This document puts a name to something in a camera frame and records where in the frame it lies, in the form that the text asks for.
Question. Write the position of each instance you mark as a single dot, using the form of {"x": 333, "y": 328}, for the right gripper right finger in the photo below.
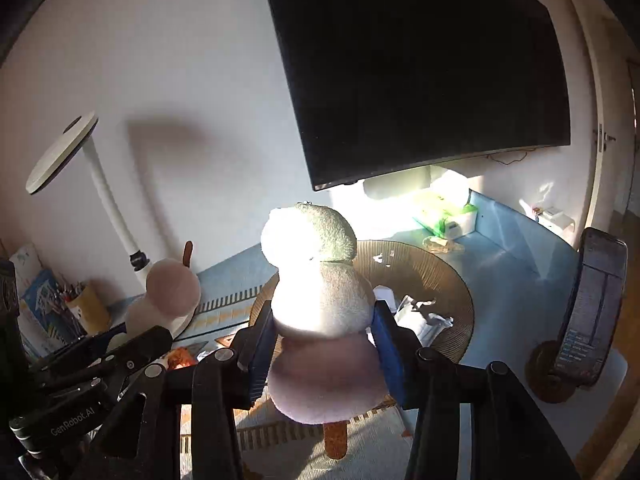
{"x": 422, "y": 379}

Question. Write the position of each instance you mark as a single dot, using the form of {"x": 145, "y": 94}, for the green white pink plush skewer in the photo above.
{"x": 320, "y": 319}

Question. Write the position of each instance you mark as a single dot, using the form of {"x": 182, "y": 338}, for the brown cardboard pen holder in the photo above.
{"x": 87, "y": 308}

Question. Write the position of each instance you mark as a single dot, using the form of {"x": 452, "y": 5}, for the blue cover book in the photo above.
{"x": 42, "y": 303}

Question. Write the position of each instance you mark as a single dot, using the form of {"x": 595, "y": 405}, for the green tissue box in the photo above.
{"x": 445, "y": 220}

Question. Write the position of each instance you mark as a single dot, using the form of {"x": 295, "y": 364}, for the orange snack packet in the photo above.
{"x": 178, "y": 358}

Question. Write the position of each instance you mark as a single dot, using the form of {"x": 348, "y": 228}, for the patterned woven table mat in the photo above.
{"x": 280, "y": 409}

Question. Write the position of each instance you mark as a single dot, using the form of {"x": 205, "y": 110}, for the white paper booklet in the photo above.
{"x": 27, "y": 266}

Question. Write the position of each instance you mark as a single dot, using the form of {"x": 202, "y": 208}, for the black wall monitor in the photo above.
{"x": 379, "y": 86}

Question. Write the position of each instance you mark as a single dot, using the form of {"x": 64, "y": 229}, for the smartphone on stand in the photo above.
{"x": 594, "y": 308}

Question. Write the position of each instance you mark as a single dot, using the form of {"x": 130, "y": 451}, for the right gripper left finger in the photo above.
{"x": 227, "y": 380}

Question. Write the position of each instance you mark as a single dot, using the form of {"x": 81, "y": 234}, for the white desk lamp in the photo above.
{"x": 76, "y": 142}

